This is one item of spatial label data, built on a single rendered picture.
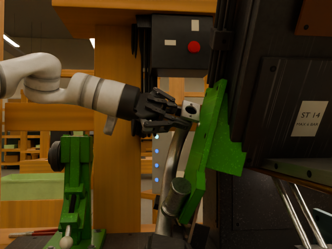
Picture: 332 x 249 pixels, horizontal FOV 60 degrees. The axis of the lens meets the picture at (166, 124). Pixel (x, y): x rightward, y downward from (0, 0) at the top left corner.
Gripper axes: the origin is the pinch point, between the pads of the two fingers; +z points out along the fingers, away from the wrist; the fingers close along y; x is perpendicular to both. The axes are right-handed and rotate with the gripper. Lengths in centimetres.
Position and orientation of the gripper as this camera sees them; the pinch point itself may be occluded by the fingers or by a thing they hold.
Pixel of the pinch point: (183, 118)
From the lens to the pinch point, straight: 63.3
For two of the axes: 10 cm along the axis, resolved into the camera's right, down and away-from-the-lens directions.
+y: 1.2, -6.8, 7.3
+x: -2.5, 6.9, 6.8
